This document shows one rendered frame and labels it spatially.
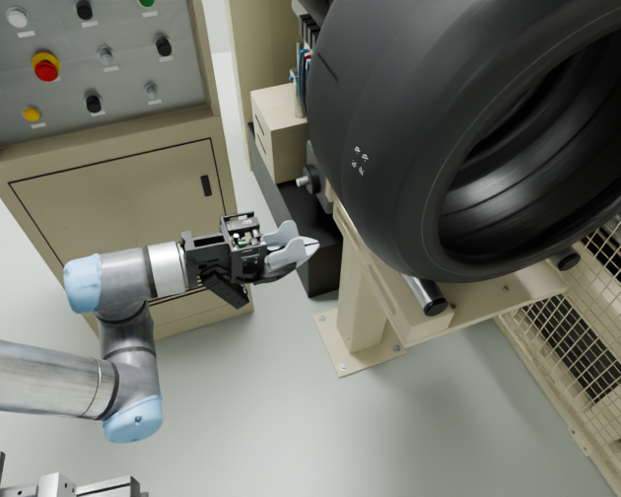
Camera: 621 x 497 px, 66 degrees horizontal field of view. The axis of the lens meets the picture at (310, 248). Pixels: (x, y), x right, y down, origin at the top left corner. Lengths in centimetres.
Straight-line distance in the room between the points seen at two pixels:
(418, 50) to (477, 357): 148
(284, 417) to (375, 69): 133
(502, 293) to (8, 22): 109
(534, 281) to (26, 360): 89
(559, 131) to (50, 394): 95
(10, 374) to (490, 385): 154
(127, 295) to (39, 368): 14
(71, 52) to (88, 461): 122
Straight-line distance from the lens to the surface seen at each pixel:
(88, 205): 136
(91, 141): 125
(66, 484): 109
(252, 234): 71
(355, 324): 162
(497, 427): 181
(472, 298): 101
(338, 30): 66
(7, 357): 62
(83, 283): 69
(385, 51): 58
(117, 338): 74
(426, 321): 89
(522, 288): 106
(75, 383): 65
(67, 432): 187
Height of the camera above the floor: 161
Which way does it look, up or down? 51 degrees down
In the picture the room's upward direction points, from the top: straight up
